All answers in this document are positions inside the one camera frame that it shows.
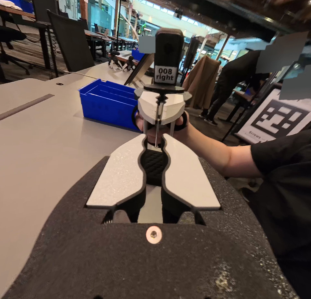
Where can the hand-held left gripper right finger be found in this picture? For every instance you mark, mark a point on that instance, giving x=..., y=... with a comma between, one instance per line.
x=189, y=179

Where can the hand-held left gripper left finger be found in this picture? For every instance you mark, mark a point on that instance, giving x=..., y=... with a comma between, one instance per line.
x=116, y=177

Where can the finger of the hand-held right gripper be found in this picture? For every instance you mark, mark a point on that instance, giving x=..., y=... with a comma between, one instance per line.
x=148, y=106
x=173, y=106

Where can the long metal screw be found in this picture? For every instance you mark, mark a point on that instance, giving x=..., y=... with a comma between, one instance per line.
x=158, y=123

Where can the person's right forearm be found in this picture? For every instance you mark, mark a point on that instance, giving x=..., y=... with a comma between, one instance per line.
x=218, y=153

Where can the wooden desk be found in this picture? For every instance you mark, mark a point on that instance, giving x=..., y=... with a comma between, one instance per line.
x=14, y=12

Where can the person's right hand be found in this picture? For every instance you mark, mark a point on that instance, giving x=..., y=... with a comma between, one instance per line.
x=182, y=136

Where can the blue plastic bin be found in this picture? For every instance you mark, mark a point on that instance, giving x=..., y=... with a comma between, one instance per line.
x=24, y=6
x=104, y=109
x=138, y=55

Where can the tan coat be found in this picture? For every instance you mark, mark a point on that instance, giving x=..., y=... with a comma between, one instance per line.
x=201, y=82

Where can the black wrist rest pad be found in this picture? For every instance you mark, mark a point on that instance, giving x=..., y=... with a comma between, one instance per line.
x=154, y=167

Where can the tilted black monitor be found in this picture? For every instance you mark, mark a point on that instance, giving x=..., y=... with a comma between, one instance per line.
x=138, y=70

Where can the black high-back chair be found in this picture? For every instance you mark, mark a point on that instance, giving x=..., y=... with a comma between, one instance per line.
x=70, y=43

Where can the sign with square code pattern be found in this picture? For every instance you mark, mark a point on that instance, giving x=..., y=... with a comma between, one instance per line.
x=279, y=119

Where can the black office chair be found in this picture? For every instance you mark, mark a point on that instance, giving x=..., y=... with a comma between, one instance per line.
x=12, y=35

